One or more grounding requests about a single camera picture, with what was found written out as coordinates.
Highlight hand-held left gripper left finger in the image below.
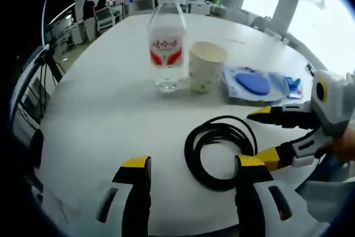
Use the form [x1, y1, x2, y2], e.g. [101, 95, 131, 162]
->
[93, 154, 153, 237]

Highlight blue tissue pack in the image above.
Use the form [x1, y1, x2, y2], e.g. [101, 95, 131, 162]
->
[282, 75, 305, 99]

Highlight hanging black cables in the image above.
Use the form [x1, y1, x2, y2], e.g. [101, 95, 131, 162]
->
[30, 44, 64, 135]

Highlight person's white coat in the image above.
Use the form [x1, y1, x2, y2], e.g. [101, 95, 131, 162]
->
[295, 178, 355, 229]

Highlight white paper cup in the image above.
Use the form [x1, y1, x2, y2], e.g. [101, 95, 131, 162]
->
[188, 41, 229, 94]

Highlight clear water bottle red label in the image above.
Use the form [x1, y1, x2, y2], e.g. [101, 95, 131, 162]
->
[146, 0, 187, 93]

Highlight black cable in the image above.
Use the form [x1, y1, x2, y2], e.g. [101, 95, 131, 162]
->
[184, 115, 258, 192]

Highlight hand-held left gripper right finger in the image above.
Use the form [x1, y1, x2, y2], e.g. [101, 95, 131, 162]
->
[234, 154, 308, 237]

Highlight white office chair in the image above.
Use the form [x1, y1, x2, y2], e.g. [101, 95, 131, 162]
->
[93, 7, 117, 31]
[134, 0, 156, 16]

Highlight white blue wet wipes packet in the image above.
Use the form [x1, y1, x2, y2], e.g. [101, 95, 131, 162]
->
[221, 64, 289, 104]

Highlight person's right hand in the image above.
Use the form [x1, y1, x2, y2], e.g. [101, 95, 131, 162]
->
[315, 128, 355, 163]

